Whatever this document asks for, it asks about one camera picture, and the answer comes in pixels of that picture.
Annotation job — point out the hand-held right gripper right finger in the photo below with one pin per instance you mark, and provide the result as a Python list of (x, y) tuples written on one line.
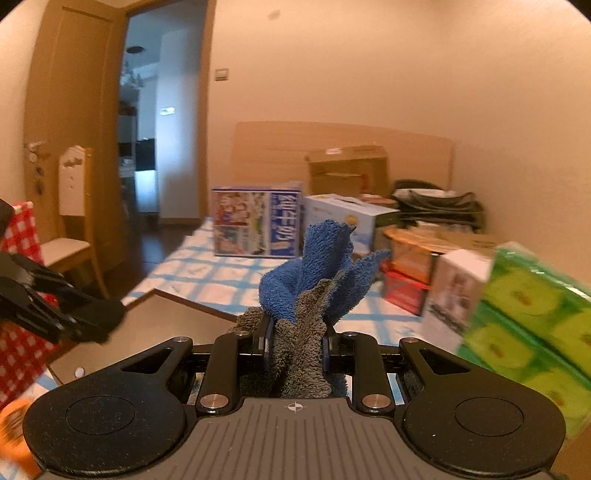
[(332, 346)]

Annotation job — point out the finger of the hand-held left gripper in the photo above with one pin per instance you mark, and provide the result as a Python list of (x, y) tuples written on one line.
[(4, 219), (92, 321)]

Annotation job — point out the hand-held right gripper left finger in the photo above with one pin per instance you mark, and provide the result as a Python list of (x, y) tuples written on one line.
[(265, 344)]

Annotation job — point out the grey towel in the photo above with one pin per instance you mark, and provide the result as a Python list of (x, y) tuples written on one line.
[(304, 350)]

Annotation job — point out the blue towel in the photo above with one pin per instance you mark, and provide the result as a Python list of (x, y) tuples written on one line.
[(323, 249)]

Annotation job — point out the white wooden chair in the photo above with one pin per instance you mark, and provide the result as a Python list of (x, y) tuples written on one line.
[(71, 184)]

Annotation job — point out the red checked cloth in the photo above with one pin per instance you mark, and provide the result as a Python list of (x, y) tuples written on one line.
[(21, 364)]

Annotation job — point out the red printed box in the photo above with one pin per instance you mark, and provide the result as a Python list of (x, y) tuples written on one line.
[(401, 295)]

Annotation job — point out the orange printed box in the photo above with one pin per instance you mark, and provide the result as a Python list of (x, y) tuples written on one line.
[(411, 263)]

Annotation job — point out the blue printed milk carton box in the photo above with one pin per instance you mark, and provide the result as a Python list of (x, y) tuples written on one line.
[(244, 221)]

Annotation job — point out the white and blue carton box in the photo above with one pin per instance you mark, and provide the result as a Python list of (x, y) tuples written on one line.
[(364, 221)]

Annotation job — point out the orange juice bottle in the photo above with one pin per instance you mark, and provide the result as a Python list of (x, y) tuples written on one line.
[(14, 429)]

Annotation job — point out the white product box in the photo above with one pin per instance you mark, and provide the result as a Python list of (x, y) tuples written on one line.
[(452, 286)]

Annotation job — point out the white hallway cabinet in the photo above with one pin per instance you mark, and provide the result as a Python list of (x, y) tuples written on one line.
[(145, 189)]

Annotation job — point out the wooden door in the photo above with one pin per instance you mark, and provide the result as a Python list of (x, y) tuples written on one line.
[(78, 92)]

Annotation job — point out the flat brown cardboard box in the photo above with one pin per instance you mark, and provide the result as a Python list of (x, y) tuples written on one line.
[(466, 242)]

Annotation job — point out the black bag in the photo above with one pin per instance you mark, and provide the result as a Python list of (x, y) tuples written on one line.
[(438, 203)]

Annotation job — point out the small brown cardboard box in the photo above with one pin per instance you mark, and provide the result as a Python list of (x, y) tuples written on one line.
[(346, 166)]

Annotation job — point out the stack of green tissue packs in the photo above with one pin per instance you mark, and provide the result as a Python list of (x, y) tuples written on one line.
[(531, 314)]

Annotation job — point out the wall switch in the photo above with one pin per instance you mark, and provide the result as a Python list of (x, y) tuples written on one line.
[(221, 74)]

